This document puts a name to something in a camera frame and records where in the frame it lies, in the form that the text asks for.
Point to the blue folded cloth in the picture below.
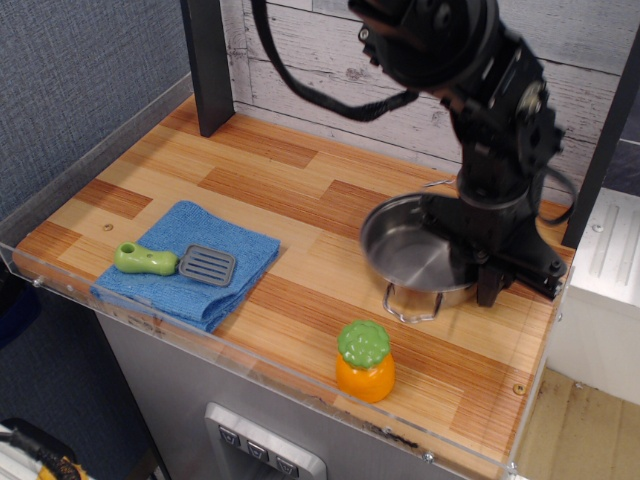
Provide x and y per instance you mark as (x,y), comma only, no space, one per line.
(198,304)

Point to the grey cabinet with dispenser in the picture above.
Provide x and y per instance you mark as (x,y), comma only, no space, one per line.
(216,414)

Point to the green handled grey spatula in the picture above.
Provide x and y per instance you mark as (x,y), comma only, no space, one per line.
(198,263)

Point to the orange pineapple salt shaker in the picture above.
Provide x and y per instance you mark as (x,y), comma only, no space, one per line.
(365,367)

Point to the dark vertical post right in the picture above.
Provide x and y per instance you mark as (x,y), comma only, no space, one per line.
(615,121)

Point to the dark vertical post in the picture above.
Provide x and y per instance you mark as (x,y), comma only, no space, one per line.
(206,45)
(615,121)

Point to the white box with metal plate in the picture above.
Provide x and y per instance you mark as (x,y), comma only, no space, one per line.
(596,339)

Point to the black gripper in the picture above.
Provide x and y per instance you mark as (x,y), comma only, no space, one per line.
(500,243)

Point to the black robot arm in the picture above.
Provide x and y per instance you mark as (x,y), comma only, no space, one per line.
(494,90)

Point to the yellow black object bottom left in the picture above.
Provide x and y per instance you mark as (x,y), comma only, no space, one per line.
(23,457)

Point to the dark vertical post left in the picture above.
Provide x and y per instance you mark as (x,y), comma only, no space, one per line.
(206,45)

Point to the stainless steel pot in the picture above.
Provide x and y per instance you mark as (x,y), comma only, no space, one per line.
(412,258)

